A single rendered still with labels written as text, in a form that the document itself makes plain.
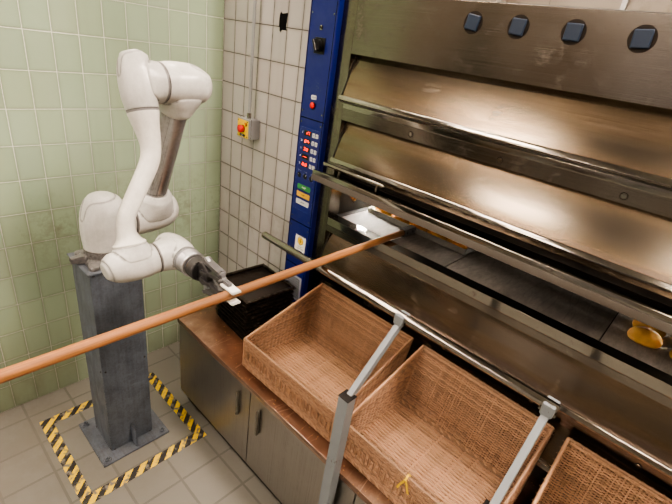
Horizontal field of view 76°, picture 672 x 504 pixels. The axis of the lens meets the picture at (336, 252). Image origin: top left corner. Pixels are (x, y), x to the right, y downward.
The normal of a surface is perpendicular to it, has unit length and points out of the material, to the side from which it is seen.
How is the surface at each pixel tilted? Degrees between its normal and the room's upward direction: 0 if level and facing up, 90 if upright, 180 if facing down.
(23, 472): 0
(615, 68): 90
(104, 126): 90
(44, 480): 0
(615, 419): 70
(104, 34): 90
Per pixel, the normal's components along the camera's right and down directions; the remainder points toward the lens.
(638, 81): -0.68, 0.23
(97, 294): 0.72, 0.40
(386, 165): -0.59, -0.08
